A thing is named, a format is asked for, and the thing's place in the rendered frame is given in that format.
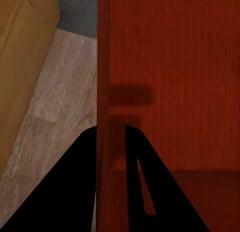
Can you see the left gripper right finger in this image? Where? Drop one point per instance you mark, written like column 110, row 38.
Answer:
column 174, row 211

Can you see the storage box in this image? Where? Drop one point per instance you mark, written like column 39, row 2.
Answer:
column 170, row 68

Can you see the door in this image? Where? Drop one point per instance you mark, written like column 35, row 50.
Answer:
column 27, row 28

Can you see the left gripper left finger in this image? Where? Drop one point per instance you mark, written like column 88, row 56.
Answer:
column 64, row 200

